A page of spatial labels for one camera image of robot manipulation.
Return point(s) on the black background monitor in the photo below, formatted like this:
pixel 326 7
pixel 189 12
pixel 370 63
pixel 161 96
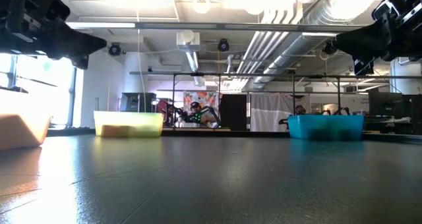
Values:
pixel 385 105

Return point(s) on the black cabinet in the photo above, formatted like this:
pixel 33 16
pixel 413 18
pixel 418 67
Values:
pixel 233 112

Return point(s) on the colourful poster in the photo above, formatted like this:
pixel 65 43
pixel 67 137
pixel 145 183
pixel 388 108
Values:
pixel 206 99

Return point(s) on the white ceiling box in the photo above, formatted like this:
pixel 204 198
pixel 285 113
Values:
pixel 188 41

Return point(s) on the black table mat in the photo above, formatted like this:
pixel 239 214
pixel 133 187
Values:
pixel 211 184

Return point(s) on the blue plastic bin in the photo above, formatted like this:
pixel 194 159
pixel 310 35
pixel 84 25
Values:
pixel 326 126

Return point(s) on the orange plastic bin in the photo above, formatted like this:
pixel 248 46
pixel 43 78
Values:
pixel 19 131

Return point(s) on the person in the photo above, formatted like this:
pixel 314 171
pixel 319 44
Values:
pixel 201 115
pixel 300 110

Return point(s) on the round ceiling lamp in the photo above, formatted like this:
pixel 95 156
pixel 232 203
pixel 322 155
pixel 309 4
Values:
pixel 201 5

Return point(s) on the yellow plastic bin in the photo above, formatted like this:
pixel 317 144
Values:
pixel 128 123

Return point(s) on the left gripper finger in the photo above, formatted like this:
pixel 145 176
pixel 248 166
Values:
pixel 76 44
pixel 80 62

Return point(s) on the black ceiling camera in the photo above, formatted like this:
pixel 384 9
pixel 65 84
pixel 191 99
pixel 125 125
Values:
pixel 223 45
pixel 114 49
pixel 329 48

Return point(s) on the grey overhead beam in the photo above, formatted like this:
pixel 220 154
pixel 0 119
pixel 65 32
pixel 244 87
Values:
pixel 198 26

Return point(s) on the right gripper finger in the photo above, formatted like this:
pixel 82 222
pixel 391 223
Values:
pixel 362 41
pixel 363 66

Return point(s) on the black box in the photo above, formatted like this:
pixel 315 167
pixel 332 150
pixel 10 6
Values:
pixel 136 102

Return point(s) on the black background frame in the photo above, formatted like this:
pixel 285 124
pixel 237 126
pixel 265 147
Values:
pixel 247 75

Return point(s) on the white ceiling pipes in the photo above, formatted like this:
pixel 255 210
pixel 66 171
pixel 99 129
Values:
pixel 263 46

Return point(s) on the white curtain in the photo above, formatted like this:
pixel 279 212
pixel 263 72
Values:
pixel 270 112

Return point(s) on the silver ventilation duct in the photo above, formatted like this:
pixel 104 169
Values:
pixel 296 43

